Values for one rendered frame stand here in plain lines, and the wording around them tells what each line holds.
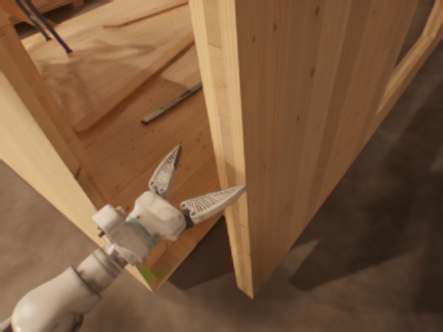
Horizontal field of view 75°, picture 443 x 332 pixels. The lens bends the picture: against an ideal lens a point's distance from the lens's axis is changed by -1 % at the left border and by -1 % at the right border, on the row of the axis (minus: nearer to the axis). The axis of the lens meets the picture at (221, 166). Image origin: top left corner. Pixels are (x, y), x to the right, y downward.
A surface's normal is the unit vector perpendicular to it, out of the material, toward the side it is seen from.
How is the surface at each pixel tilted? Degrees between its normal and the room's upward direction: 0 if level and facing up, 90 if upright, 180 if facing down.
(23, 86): 90
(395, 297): 0
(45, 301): 6
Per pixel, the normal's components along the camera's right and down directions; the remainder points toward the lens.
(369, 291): -0.07, -0.67
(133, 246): 0.59, 0.05
